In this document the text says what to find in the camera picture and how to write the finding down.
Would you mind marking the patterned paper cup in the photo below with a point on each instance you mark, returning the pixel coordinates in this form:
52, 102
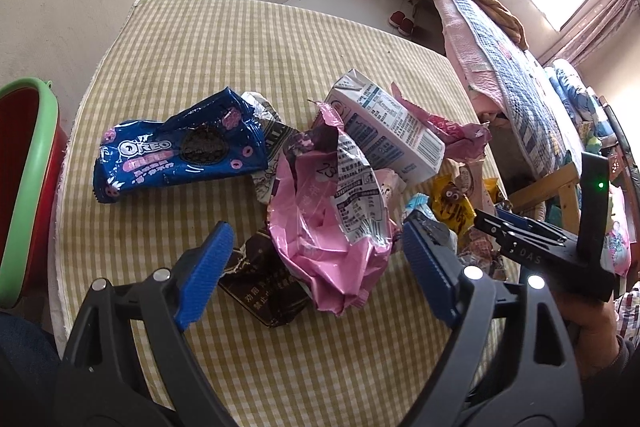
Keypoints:
274, 142

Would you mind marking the dark brown wrapper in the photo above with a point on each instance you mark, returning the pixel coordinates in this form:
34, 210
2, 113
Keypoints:
260, 302

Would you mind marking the blue checked quilt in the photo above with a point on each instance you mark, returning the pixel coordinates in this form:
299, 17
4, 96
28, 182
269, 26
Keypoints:
520, 92

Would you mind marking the red bucket with green rim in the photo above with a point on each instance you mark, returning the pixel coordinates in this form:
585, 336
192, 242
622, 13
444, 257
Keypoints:
37, 167

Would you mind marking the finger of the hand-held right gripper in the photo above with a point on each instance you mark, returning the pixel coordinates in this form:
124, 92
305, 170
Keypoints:
505, 229
520, 218

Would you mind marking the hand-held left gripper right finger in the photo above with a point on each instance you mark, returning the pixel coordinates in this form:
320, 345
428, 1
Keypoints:
425, 267

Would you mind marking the wooden bed frame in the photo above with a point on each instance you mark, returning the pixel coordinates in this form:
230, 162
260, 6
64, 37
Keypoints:
550, 187

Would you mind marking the dark pink wrapper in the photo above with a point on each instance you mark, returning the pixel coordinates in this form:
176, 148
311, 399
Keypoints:
460, 132

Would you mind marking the red shoe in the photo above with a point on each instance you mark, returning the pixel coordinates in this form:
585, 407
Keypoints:
406, 28
396, 18

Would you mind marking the white milk carton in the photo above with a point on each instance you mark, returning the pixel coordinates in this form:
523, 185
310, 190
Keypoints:
385, 132

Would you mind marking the cartoon print snack packet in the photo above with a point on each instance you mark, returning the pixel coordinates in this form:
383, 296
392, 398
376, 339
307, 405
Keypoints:
465, 177

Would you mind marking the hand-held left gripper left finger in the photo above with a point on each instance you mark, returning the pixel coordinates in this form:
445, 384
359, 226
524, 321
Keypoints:
210, 272

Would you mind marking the light blue wrapper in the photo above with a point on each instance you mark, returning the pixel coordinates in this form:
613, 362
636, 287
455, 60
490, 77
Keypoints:
417, 205

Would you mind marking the light pink small packet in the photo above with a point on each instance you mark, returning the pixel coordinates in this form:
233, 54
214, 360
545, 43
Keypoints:
391, 187

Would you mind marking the person's leg in jeans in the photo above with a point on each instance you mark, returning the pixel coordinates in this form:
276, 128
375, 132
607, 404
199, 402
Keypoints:
20, 367

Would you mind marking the person's right hand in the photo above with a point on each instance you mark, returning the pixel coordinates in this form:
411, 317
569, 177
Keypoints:
590, 332

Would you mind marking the pink and white wrapper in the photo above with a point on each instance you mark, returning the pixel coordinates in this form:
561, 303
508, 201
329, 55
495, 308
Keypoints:
480, 253

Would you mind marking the yellow snack packet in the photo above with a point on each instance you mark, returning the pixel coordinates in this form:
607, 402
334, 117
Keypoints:
452, 207

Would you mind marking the large pink snack wrapper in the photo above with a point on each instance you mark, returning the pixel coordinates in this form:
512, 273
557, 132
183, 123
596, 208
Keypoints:
320, 232

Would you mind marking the blue cartoon pillow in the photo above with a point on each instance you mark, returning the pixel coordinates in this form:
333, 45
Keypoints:
575, 97

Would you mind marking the checked yellow tablecloth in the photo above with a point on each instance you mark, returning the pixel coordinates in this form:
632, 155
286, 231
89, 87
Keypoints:
200, 47

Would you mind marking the patterned pink curtain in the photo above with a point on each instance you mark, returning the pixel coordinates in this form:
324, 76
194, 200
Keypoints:
600, 27

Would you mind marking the blue cookie packet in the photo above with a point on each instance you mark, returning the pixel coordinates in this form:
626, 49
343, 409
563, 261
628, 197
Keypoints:
150, 157

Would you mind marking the pink bed sheet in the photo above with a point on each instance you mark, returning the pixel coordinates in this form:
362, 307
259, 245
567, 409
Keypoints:
465, 57

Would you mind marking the pink printed pillow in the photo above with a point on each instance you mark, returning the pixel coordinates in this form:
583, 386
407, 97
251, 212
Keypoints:
620, 237

